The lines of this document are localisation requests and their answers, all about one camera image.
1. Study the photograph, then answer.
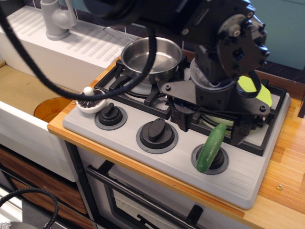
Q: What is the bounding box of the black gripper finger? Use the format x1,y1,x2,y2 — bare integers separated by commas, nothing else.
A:
231,120,250,146
171,104,193,132

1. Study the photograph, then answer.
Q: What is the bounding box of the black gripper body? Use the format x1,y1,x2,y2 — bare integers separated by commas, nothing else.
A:
162,61,271,129

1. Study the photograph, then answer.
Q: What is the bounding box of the green toy pickle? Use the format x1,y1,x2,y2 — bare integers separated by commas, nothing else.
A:
196,124,227,173

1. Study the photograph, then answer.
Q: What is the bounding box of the white brown toy mushroom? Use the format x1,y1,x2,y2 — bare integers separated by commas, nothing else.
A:
76,86,107,114

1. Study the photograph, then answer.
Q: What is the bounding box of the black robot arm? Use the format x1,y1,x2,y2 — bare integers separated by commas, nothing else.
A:
85,0,270,145

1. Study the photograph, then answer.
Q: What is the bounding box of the black middle stove knob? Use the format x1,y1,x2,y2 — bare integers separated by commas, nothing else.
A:
136,118,179,154

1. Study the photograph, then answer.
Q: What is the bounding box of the black stove knob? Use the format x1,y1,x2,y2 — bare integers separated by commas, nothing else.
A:
94,103,128,131
191,144,229,175
136,118,179,154

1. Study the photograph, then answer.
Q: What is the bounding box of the black right stove knob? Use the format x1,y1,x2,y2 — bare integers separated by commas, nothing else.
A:
191,144,229,175

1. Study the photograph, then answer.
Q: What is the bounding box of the grey toy stove top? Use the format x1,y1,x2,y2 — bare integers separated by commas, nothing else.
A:
61,64,292,210

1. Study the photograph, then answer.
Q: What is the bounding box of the light green plate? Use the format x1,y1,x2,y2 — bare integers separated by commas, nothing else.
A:
199,76,273,134

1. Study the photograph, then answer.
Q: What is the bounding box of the black left stove knob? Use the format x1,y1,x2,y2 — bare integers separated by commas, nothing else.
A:
94,103,128,131

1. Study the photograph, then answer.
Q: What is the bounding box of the black right burner grate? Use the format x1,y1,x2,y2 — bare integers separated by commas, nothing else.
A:
189,79,289,156

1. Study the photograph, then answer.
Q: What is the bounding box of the black burner grate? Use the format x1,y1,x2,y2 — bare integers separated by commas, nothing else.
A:
189,79,289,156
93,56,189,120

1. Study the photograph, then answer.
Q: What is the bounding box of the black left burner grate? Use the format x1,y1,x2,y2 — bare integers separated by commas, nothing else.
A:
93,56,189,120

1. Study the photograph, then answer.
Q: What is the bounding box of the steel saucepan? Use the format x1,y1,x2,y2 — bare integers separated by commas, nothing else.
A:
116,35,183,84

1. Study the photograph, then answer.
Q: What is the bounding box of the grey toy faucet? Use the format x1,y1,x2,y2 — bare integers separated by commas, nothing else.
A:
41,0,77,41

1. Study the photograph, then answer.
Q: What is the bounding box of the wooden drawer front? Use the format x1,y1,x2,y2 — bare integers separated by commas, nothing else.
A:
0,146,96,229

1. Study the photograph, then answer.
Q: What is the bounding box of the black braided cable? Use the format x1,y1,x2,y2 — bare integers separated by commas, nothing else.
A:
0,4,158,229

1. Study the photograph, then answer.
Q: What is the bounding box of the oven door with handle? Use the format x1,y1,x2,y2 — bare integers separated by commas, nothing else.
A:
78,148,248,229

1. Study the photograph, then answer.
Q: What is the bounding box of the teal wall cabinet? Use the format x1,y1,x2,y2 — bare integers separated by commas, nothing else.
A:
71,0,305,70

